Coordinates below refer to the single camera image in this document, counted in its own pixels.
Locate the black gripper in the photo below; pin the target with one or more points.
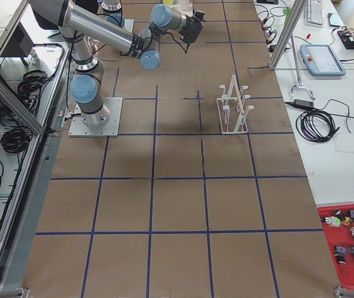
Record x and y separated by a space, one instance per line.
193 30

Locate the white keyboard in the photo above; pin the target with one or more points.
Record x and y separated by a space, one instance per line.
314 13

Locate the black power adapter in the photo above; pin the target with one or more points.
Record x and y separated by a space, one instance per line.
301 104

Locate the blue teach pendant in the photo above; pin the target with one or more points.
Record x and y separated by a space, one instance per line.
321 60

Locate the red parts tray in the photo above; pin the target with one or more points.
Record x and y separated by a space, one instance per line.
338 226

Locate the white wire cup rack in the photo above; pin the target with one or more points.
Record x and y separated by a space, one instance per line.
233 111

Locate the aluminium frame post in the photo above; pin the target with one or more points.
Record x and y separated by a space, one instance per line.
291 21

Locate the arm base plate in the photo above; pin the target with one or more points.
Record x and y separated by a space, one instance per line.
104 123

